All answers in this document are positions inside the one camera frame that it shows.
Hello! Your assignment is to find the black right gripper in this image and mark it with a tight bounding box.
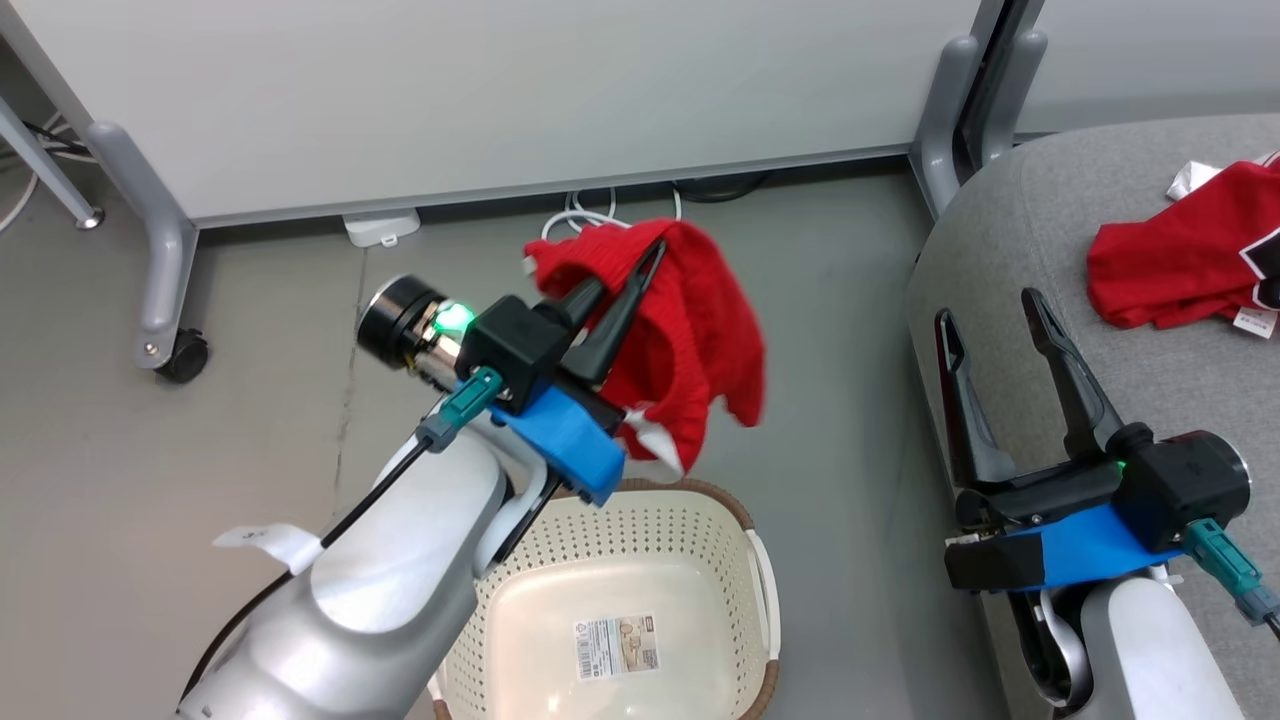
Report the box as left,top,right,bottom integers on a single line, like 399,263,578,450
935,287,1254,552

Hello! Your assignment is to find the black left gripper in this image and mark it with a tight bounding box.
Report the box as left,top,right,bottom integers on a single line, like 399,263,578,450
415,238,669,412

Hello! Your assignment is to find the red knit garment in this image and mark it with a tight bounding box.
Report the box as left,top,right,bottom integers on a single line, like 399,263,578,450
522,218,769,479

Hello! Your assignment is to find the grey fabric sofa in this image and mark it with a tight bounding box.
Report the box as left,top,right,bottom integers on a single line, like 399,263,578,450
905,112,1280,720

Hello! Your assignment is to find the red jersey with black trim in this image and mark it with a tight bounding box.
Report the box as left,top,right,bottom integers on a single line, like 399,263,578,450
1087,150,1280,341

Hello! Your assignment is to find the cream perforated laundry basket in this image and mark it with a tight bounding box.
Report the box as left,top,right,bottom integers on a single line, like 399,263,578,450
430,478,783,720

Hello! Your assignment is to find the small white floor box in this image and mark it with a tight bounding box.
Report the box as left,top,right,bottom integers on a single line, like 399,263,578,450
342,208,422,248

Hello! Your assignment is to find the wide white partition panel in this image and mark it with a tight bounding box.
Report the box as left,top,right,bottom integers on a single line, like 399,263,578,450
0,0,1001,229

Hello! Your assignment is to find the grey partition leg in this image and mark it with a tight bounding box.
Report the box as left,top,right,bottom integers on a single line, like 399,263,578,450
975,28,1049,166
85,122,201,371
908,35,986,221

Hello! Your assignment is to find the printed basket label sticker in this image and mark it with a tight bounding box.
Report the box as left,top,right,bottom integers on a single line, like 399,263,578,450
572,613,663,683

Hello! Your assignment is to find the white paper tag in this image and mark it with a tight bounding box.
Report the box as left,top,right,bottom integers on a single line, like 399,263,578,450
212,522,323,576

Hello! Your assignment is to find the black caster wheel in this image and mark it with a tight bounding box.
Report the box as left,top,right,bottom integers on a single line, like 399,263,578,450
155,328,211,385

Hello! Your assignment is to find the slim grey table leg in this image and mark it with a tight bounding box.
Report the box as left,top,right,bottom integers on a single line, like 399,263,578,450
0,92,106,231

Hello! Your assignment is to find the white looped cable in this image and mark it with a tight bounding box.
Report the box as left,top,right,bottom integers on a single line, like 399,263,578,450
540,188,683,241

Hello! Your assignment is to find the teal left cable connector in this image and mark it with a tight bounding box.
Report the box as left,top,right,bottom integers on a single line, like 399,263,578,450
415,365,504,456

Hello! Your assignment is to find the teal cable connector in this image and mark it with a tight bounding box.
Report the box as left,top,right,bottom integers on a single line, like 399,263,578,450
1183,518,1280,626
415,365,504,456

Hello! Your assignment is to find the black floor cable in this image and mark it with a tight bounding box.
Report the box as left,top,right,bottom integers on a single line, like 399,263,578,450
672,172,771,204

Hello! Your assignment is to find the teal right cable connector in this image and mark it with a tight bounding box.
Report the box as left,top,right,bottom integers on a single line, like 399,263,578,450
1183,518,1280,626

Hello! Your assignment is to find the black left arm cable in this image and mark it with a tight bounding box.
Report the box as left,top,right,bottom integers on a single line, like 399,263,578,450
178,440,441,706

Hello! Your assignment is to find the dark floor cable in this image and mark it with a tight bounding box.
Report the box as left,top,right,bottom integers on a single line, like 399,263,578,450
20,118,96,161

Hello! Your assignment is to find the white floor cable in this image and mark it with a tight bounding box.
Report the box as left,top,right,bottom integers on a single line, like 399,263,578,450
0,165,43,237

